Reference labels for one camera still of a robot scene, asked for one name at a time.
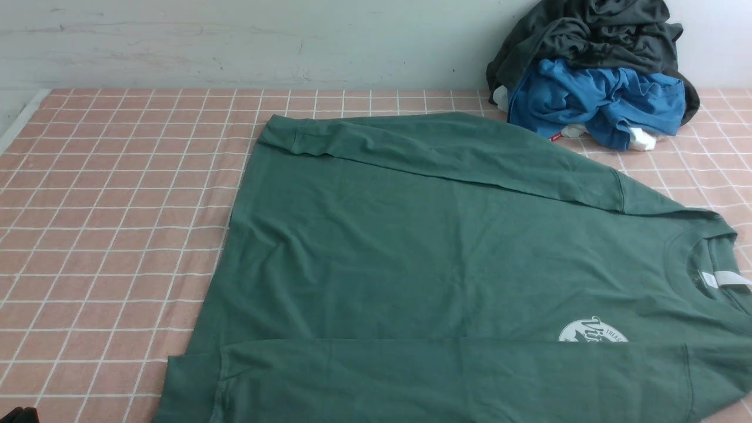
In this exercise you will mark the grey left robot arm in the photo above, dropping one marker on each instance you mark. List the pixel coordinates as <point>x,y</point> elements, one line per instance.
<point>21,415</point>

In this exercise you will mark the dark grey crumpled garment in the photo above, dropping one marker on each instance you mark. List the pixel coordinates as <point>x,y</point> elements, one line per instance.
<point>636,35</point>

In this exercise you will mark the green long-sleeve top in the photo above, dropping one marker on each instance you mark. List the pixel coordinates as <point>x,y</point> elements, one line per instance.
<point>453,268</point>

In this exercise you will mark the blue crumpled garment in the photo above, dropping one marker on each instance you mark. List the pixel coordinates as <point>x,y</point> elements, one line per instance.
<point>607,102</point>

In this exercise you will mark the pink checkered table cloth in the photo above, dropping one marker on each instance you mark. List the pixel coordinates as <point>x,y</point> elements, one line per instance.
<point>116,208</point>

